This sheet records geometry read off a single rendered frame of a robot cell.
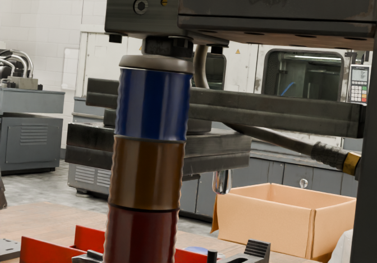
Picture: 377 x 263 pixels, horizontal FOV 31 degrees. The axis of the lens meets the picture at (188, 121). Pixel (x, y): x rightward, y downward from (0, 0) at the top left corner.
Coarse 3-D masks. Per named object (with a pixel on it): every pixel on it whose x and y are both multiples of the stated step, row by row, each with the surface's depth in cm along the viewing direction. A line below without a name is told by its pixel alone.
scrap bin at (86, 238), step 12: (84, 228) 101; (24, 240) 91; (36, 240) 90; (84, 240) 101; (96, 240) 100; (24, 252) 91; (36, 252) 90; (48, 252) 89; (60, 252) 88; (72, 252) 87; (84, 252) 86; (180, 252) 93; (192, 252) 92
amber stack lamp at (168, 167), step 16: (128, 144) 34; (144, 144) 33; (160, 144) 33; (176, 144) 34; (112, 160) 35; (128, 160) 34; (144, 160) 33; (160, 160) 34; (176, 160) 34; (112, 176) 34; (128, 176) 34; (144, 176) 33; (160, 176) 34; (176, 176) 34; (112, 192) 34; (128, 192) 34; (144, 192) 33; (160, 192) 34; (176, 192) 34; (144, 208) 33; (160, 208) 34
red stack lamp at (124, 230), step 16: (112, 208) 34; (128, 208) 34; (176, 208) 35; (112, 224) 34; (128, 224) 34; (144, 224) 34; (160, 224) 34; (176, 224) 35; (112, 240) 34; (128, 240) 34; (144, 240) 34; (160, 240) 34; (176, 240) 35; (112, 256) 34; (128, 256) 34; (144, 256) 34; (160, 256) 34
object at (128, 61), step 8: (128, 56) 34; (136, 56) 33; (144, 56) 33; (152, 56) 33; (160, 56) 34; (120, 64) 34; (128, 64) 34; (136, 64) 33; (144, 64) 33; (152, 64) 33; (160, 64) 33; (168, 64) 33; (176, 64) 33; (184, 64) 34; (192, 64) 35; (176, 72) 36; (184, 72) 34; (192, 72) 34
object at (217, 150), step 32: (96, 96) 63; (192, 96) 58; (224, 96) 56; (256, 96) 55; (288, 96) 54; (96, 128) 59; (192, 128) 64; (288, 128) 54; (320, 128) 52; (352, 128) 51; (96, 160) 59; (192, 160) 60; (224, 160) 66; (224, 192) 69
